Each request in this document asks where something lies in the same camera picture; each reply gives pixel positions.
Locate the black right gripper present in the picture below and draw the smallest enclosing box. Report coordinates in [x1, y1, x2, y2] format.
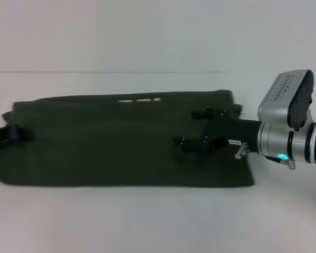
[171, 106, 263, 155]

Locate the silver right arm cable plug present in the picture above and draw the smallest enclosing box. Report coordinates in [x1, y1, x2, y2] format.
[264, 154, 296, 171]

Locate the dark green t-shirt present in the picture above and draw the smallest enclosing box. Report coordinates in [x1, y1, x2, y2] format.
[0, 89, 255, 188]

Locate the silver right wrist connector plug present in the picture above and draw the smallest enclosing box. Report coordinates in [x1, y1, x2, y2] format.
[234, 142, 250, 160]

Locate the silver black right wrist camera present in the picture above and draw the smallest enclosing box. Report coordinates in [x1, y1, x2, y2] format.
[257, 69, 315, 132]

